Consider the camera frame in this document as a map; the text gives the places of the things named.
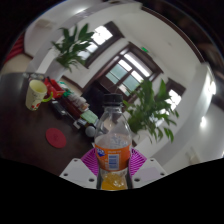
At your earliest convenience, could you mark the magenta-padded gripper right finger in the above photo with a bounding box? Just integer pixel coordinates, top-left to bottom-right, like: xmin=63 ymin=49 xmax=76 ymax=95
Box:
xmin=126 ymin=148 xmax=168 ymax=190

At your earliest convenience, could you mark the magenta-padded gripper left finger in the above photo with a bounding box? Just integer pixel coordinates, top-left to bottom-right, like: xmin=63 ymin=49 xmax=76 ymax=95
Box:
xmin=59 ymin=148 xmax=102 ymax=190

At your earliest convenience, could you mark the clear orange drink bottle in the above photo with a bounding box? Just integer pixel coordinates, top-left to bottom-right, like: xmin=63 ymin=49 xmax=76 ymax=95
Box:
xmin=94 ymin=93 xmax=133 ymax=191

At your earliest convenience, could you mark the flat round red coaster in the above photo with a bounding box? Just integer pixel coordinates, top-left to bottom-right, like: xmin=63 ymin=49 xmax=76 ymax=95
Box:
xmin=45 ymin=127 xmax=68 ymax=149

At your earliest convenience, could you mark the grey ball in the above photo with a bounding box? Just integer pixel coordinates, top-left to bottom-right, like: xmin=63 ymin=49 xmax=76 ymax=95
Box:
xmin=84 ymin=125 xmax=97 ymax=138

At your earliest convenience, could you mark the green book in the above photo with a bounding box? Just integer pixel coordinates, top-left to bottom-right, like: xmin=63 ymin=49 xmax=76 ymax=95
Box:
xmin=79 ymin=109 xmax=99 ymax=125

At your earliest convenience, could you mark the large potted leafy plant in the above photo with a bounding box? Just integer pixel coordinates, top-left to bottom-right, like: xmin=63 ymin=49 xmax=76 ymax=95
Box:
xmin=123 ymin=78 xmax=180 ymax=148

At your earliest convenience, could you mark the flat black device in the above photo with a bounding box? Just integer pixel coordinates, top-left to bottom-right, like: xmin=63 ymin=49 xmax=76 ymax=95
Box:
xmin=49 ymin=99 xmax=73 ymax=118

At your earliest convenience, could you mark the dark framed window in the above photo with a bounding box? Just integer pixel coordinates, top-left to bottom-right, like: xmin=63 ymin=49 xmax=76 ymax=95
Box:
xmin=163 ymin=78 xmax=187 ymax=111
xmin=76 ymin=20 xmax=125 ymax=69

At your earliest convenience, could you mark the black chair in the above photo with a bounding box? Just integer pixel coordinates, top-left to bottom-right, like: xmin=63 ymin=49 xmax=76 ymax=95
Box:
xmin=81 ymin=79 xmax=108 ymax=118

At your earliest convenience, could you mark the red box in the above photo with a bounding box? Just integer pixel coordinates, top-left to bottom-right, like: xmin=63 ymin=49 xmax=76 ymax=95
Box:
xmin=44 ymin=77 xmax=67 ymax=99

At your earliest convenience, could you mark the cream paper cup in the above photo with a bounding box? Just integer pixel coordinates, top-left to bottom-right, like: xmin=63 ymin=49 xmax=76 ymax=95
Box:
xmin=25 ymin=79 xmax=54 ymax=112

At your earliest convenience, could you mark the dark wooden glazed door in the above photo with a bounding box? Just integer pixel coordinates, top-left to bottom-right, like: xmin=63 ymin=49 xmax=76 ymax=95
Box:
xmin=83 ymin=41 xmax=164 ymax=104

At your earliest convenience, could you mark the small potted leafy plant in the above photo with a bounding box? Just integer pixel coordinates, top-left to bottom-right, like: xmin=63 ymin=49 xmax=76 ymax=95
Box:
xmin=44 ymin=23 xmax=96 ymax=81

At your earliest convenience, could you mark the red sofa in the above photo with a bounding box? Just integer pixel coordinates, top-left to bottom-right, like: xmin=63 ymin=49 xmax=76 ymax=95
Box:
xmin=3 ymin=31 xmax=26 ymax=64

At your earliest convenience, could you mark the wall lamp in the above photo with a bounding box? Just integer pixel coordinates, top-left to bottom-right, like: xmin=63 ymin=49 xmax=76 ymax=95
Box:
xmin=199 ymin=115 xmax=208 ymax=129

